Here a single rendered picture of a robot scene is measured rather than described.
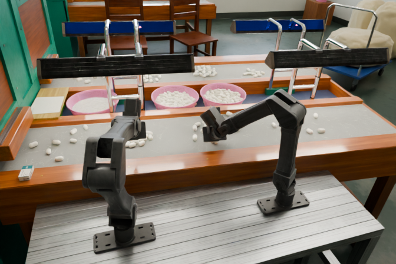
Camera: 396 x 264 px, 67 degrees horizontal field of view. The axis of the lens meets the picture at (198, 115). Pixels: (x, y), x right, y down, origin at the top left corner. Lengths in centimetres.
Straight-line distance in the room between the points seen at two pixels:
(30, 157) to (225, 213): 82
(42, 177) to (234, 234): 72
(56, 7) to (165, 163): 300
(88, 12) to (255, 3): 411
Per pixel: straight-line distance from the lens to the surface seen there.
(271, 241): 113
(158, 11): 403
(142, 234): 110
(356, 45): 405
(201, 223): 114
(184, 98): 173
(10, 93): 156
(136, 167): 121
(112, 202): 89
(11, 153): 132
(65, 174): 124
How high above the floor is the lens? 155
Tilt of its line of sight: 31 degrees down
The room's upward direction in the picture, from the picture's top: 3 degrees clockwise
